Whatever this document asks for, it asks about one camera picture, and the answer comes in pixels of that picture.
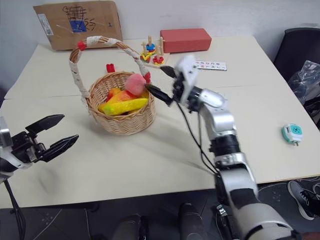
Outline teal white small gadget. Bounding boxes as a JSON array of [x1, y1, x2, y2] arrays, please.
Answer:
[[281, 123, 304, 147]]

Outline red rectangular box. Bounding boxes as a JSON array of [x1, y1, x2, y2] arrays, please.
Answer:
[[159, 27, 213, 54]]

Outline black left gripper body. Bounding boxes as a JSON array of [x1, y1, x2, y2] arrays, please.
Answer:
[[10, 130, 47, 165]]

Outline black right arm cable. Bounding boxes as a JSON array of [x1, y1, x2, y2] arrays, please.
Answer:
[[175, 100, 221, 176]]

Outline dark rounded shape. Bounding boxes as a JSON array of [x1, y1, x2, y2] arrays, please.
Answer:
[[111, 213, 151, 240], [178, 202, 209, 240]]

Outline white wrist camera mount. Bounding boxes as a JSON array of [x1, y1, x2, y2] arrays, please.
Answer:
[[0, 116, 34, 171], [174, 54, 201, 105]]

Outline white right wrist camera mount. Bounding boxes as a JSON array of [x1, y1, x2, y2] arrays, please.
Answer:
[[174, 54, 201, 105]]

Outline wooden peg stacking toy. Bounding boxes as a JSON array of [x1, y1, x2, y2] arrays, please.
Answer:
[[139, 34, 171, 69]]

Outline white printed card strip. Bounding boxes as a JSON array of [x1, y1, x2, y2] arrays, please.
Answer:
[[193, 59, 229, 72]]

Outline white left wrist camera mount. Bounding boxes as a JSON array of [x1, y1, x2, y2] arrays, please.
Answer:
[[0, 116, 34, 171]]

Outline yellow banana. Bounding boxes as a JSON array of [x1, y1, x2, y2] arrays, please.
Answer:
[[97, 97, 149, 117]]

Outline pink peach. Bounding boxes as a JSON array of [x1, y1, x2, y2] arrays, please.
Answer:
[[124, 72, 148, 97]]

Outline grey black sneaker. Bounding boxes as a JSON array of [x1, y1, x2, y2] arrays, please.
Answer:
[[287, 180, 320, 221]]

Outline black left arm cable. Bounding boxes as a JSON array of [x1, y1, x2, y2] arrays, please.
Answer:
[[3, 179, 27, 240]]

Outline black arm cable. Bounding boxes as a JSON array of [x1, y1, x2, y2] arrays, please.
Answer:
[[175, 100, 221, 176], [3, 179, 27, 240]]

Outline brown cardboard sheet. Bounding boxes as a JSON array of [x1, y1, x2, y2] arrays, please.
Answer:
[[32, 0, 124, 52]]

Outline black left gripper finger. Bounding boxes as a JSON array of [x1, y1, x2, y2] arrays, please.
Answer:
[[24, 114, 66, 134], [42, 134, 80, 163]]

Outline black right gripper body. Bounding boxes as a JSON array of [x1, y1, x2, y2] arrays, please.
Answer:
[[171, 70, 186, 103]]

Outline orange red mango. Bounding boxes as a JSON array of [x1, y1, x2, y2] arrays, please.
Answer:
[[109, 90, 136, 104]]

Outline black chair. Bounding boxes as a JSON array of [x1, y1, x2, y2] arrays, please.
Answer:
[[272, 27, 320, 81]]

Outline wicker basket with handle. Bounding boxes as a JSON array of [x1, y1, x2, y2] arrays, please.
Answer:
[[68, 35, 157, 136]]

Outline orange yellow fruit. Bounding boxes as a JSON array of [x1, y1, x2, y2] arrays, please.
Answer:
[[106, 87, 124, 102]]

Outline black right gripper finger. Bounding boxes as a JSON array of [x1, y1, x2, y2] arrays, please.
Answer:
[[159, 65, 179, 79], [145, 84, 174, 107]]

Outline clear plastic bag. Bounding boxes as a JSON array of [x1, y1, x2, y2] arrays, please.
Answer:
[[287, 59, 320, 121]]

